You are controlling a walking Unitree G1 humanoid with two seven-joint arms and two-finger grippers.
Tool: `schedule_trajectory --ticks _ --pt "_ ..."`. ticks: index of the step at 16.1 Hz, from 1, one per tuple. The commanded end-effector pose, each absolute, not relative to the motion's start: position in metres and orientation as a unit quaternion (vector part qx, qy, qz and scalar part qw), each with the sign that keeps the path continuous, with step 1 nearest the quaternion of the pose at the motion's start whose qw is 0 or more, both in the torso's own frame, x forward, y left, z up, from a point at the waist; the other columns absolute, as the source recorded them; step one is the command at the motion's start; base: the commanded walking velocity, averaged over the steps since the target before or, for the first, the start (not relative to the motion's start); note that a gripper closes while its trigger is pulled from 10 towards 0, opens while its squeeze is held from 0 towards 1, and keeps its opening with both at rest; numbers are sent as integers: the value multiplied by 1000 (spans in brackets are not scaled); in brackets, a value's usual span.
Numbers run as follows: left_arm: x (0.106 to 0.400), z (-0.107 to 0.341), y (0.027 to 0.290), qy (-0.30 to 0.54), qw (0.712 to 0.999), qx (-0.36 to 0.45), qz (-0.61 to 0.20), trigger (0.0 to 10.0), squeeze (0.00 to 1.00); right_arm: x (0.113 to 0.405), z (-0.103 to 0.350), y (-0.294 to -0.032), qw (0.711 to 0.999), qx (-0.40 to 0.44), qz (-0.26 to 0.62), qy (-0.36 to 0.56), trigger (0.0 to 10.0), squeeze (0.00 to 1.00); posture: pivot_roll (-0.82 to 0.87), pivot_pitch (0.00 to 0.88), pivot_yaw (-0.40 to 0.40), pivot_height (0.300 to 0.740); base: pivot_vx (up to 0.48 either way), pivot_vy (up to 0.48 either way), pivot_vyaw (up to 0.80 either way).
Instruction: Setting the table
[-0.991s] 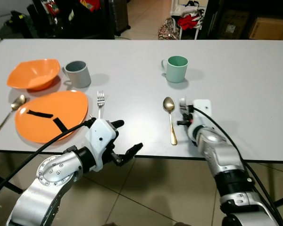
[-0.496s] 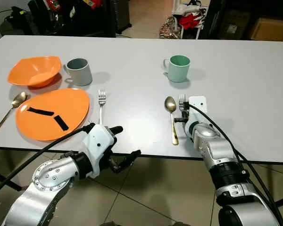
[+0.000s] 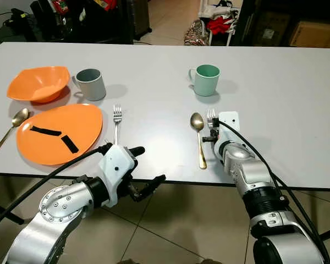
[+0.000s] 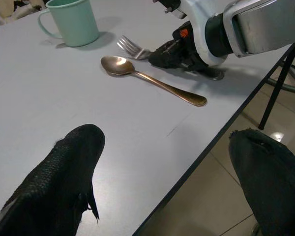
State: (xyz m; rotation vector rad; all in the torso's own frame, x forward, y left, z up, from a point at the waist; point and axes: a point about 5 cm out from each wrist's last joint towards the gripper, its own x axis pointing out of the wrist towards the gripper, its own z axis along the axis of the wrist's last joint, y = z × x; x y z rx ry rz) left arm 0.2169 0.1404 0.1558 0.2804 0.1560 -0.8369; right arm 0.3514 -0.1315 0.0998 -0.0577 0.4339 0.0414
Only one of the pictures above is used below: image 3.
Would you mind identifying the silver metal fork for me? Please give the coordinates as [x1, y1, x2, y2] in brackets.
[207, 108, 218, 129]
[112, 104, 124, 145]

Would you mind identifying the green mug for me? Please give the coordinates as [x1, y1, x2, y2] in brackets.
[188, 64, 221, 98]

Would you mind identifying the short black tape strip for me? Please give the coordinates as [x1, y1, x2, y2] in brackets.
[59, 133, 79, 155]

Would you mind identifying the grey mug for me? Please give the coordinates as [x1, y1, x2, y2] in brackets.
[71, 68, 107, 102]

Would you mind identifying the orange oval plate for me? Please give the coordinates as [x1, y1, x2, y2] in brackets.
[15, 103, 105, 167]

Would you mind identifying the long black tape strip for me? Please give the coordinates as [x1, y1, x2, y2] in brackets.
[31, 125, 62, 138]

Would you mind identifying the patterned bag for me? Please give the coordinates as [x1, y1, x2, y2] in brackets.
[184, 20, 210, 46]

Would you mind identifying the red cloth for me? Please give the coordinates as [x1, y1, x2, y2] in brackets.
[206, 16, 235, 35]

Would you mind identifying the orange plastic bowl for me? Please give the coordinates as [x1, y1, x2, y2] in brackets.
[6, 66, 72, 104]

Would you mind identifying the black cabinet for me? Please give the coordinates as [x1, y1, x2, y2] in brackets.
[232, 0, 330, 48]

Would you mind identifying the white rack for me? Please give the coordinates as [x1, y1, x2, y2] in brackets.
[200, 2, 238, 46]

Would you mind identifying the black table leg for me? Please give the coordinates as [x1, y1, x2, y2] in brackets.
[0, 200, 24, 225]

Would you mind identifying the black shelf unit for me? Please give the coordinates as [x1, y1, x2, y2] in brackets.
[30, 0, 152, 44]

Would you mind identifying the brown cardboard box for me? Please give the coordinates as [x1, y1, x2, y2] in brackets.
[288, 21, 330, 49]

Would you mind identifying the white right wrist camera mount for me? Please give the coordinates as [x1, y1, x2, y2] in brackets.
[217, 111, 241, 145]

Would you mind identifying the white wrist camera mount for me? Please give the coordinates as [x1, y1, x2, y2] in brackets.
[97, 144, 139, 196]
[217, 111, 241, 145]

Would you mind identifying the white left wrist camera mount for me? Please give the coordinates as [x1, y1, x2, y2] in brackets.
[97, 144, 139, 196]

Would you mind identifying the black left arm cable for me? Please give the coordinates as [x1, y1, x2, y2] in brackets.
[0, 143, 114, 233]

